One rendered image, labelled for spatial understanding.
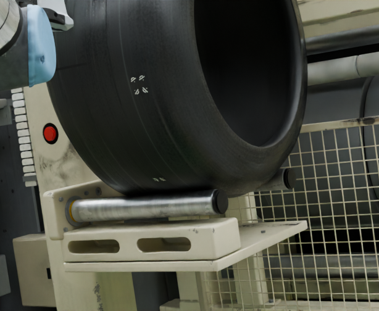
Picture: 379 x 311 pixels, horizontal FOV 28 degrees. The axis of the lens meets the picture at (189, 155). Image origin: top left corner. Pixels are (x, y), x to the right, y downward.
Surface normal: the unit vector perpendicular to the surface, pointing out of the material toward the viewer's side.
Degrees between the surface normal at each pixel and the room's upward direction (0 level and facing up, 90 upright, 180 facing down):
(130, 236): 90
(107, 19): 80
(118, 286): 90
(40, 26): 90
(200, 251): 90
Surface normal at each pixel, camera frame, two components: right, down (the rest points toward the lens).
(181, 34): 0.71, -0.07
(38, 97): -0.55, 0.12
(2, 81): 0.13, 0.91
